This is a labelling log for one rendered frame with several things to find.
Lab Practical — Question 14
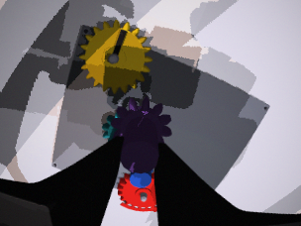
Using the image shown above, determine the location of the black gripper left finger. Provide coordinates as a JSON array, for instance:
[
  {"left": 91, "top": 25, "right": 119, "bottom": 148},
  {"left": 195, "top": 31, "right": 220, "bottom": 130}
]
[{"left": 0, "top": 136, "right": 124, "bottom": 226}]

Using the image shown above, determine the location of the dark teal gear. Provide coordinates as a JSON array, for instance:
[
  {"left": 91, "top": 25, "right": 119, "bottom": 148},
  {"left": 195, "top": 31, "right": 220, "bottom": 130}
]
[{"left": 103, "top": 113, "right": 120, "bottom": 142}]

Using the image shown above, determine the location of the purple gear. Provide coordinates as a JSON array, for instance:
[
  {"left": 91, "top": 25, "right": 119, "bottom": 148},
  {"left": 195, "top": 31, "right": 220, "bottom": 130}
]
[{"left": 110, "top": 97, "right": 171, "bottom": 173}]

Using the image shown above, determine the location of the blue gear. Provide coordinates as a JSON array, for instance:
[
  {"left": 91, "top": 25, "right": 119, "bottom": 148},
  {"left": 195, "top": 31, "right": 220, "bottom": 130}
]
[{"left": 130, "top": 169, "right": 153, "bottom": 188}]

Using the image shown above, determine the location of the red gear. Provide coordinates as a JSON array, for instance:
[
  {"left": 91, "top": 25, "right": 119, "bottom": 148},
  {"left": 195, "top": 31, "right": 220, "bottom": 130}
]
[{"left": 116, "top": 173, "right": 157, "bottom": 209}]

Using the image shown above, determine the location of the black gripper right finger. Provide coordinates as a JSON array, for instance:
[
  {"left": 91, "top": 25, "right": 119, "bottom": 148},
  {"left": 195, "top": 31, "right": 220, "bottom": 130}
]
[{"left": 154, "top": 144, "right": 301, "bottom": 226}]

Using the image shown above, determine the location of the yellow gear with black stripe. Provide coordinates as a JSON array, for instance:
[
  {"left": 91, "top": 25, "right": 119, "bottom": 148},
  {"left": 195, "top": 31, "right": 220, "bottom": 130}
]
[{"left": 79, "top": 21, "right": 153, "bottom": 93}]

